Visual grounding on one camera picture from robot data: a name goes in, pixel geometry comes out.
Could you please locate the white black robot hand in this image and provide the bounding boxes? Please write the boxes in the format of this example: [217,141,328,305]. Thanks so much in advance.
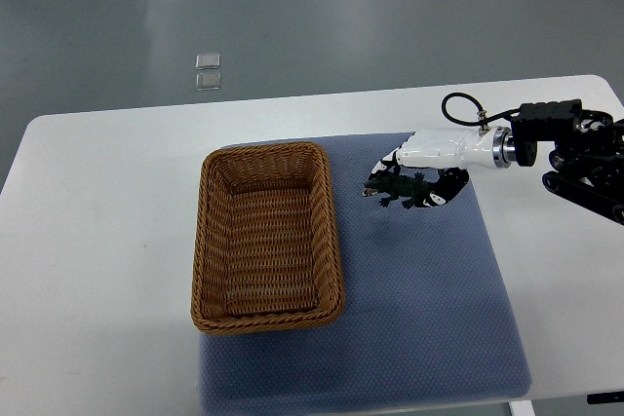
[368,127,516,208]

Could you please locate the dark green toy crocodile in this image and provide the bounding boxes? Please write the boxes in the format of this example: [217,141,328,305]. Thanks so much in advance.
[362,172,434,209]

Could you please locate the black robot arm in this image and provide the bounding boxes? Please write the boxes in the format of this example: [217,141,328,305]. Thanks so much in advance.
[508,99,623,224]

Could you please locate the brown wicker basket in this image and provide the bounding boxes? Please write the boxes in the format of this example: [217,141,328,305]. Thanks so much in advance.
[190,141,345,336]

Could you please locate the blue textured mat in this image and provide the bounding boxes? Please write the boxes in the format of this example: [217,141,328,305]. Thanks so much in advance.
[198,133,531,415]

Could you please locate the lower floor socket plate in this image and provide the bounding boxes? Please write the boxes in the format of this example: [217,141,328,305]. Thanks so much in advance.
[195,71,221,91]

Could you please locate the floor socket plate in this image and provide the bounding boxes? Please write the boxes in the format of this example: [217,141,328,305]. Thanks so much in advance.
[195,71,221,91]
[195,53,220,70]

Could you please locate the upper floor socket plate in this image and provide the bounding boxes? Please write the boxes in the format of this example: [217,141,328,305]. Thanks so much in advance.
[195,53,220,70]

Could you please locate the black table control panel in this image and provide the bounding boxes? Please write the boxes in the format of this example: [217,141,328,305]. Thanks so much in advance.
[586,391,624,405]

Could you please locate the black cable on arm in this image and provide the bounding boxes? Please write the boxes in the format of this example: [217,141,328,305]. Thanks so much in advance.
[441,92,522,136]

